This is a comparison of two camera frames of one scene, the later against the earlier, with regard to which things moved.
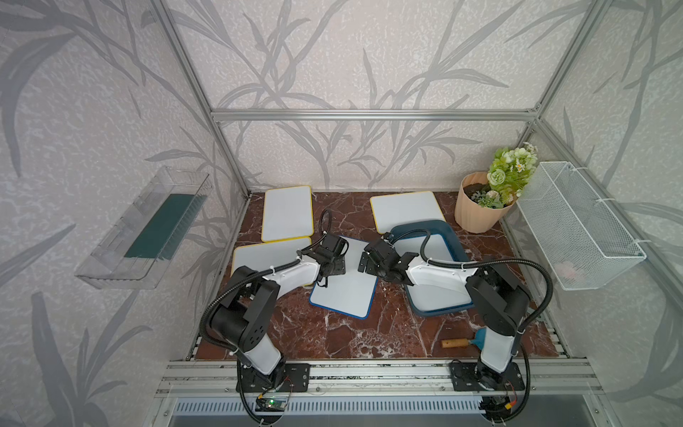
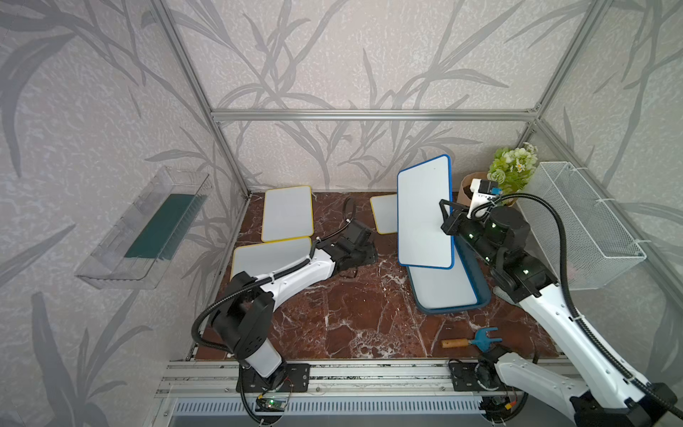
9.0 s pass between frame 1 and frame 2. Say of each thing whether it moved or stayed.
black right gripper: moved
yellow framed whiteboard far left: stayed
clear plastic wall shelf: stayed
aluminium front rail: stayed
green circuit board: stayed
